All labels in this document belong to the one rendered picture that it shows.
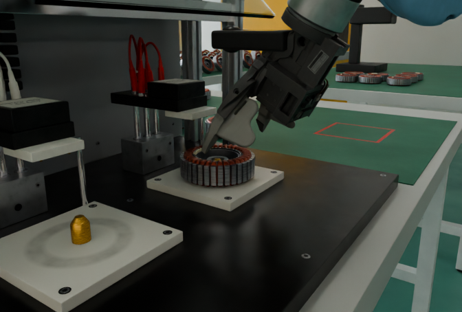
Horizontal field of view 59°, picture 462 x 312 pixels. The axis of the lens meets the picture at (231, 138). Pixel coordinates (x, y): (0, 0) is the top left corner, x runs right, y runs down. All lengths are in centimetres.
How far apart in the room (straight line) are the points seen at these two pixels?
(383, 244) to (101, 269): 32
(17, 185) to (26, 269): 14
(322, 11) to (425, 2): 14
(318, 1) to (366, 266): 29
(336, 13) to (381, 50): 526
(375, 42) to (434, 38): 69
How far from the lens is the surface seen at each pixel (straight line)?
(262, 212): 53
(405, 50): 567
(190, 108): 62
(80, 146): 47
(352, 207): 57
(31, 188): 56
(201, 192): 57
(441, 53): 561
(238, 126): 51
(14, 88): 54
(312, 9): 48
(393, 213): 63
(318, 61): 50
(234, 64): 79
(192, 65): 85
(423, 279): 159
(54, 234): 49
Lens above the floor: 99
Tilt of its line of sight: 14 degrees down
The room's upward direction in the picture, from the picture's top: straight up
